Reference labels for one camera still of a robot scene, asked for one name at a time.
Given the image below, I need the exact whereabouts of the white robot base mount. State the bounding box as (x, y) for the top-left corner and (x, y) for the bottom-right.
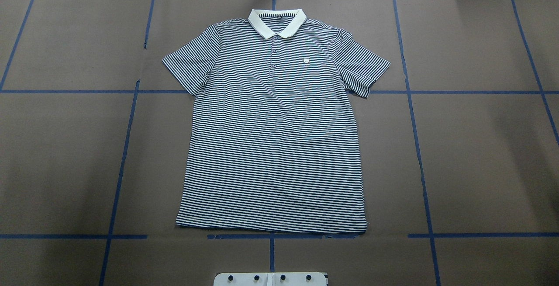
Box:
(213, 272), (329, 286)

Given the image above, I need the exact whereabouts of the striped polo shirt white collar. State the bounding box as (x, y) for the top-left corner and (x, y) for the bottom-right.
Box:
(162, 9), (391, 234)

